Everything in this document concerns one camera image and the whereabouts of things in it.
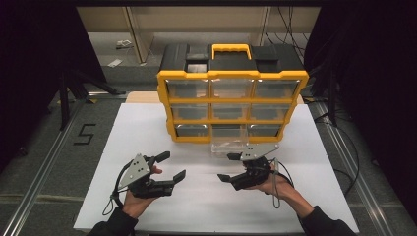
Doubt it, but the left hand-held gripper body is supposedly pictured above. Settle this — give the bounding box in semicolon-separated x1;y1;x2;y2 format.
117;152;176;200

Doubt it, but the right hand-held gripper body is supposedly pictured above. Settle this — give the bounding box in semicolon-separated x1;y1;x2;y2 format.
229;143;280;192

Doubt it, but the clear plastic drawer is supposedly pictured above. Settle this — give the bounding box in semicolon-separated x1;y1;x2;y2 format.
210;125;251;155

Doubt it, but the yellow black storage cabinet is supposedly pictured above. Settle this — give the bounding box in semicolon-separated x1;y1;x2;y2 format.
156;43;310;145

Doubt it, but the person's right hand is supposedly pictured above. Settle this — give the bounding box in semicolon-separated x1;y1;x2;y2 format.
247;162;295;202

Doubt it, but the person's left hand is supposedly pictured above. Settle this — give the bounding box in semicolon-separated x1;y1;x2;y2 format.
122;165;165;220

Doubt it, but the grid of clear cabinet compartments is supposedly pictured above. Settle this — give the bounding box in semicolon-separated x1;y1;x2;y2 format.
165;78;301;138

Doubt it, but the black metal stand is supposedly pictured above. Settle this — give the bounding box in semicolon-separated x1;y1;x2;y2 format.
308;62;339;128
58;68;127;132

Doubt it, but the flat white floor piece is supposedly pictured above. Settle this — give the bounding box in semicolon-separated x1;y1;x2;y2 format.
106;58;124;69

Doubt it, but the small white floor item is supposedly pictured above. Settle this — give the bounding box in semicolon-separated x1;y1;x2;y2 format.
115;38;135;50

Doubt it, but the dark curtain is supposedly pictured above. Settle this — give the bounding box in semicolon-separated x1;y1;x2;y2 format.
0;0;107;165
303;0;417;214

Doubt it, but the grey right gripper strap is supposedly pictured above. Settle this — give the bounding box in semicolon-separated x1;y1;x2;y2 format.
270;157;282;209

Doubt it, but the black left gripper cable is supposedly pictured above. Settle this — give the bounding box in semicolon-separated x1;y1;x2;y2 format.
101;160;136;216

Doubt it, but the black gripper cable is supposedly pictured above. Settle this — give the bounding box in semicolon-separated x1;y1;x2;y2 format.
276;160;295;190
101;160;136;216

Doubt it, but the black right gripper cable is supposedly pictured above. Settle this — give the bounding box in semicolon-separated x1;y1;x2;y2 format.
276;160;295;190

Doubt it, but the metal floor rail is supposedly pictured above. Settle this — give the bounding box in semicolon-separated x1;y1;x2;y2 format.
313;99;394;236
0;94;89;236

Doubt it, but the black floor cable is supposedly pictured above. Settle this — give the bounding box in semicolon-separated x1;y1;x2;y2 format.
314;112;361;199

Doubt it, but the bundle of hanging black cables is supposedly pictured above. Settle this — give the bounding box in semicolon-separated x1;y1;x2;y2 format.
264;6;313;58

